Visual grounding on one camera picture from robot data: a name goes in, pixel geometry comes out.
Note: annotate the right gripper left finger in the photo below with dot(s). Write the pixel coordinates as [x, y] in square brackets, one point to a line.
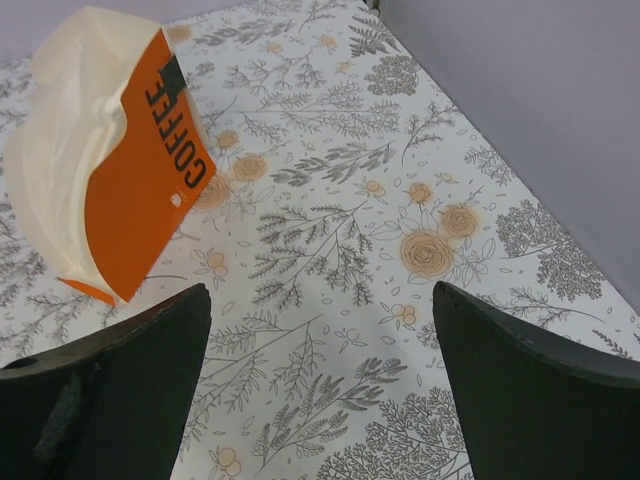
[111, 405]

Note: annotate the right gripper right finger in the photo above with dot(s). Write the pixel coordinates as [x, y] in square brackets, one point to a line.
[533, 404]

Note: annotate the floral patterned table mat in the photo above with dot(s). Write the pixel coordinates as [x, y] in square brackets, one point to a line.
[348, 183]

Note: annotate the paper coffee filter pack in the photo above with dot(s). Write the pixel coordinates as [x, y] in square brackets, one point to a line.
[112, 156]

